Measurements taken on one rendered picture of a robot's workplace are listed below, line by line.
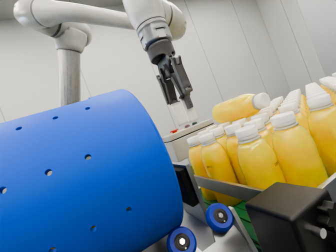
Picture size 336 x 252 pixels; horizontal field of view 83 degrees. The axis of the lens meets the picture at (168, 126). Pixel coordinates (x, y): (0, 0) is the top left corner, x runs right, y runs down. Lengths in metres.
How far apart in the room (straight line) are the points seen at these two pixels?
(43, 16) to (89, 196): 0.78
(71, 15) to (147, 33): 0.36
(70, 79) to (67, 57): 0.10
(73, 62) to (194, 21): 3.52
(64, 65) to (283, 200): 0.99
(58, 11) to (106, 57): 2.64
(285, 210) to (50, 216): 0.25
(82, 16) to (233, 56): 3.88
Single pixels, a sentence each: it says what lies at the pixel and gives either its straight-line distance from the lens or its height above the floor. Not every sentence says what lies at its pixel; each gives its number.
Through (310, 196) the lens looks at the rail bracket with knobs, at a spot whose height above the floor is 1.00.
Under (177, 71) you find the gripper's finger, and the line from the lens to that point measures 0.50.
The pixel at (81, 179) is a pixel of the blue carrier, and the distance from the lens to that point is 0.24.
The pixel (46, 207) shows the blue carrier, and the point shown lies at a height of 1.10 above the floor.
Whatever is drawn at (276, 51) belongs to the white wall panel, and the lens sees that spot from 5.32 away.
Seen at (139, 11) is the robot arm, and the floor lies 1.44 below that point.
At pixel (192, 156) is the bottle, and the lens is 0.53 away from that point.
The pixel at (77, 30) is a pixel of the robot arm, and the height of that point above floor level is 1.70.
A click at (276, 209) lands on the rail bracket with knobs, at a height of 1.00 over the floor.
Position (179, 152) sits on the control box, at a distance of 0.68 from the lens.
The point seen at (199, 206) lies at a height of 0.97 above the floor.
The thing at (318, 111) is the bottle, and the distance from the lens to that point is 0.49.
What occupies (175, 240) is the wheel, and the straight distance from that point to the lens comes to 0.33.
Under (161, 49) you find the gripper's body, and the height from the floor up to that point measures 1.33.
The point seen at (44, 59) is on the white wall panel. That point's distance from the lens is 3.52.
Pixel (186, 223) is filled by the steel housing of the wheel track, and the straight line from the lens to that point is 0.46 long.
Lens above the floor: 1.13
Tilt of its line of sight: level
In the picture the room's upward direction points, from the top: 21 degrees counter-clockwise
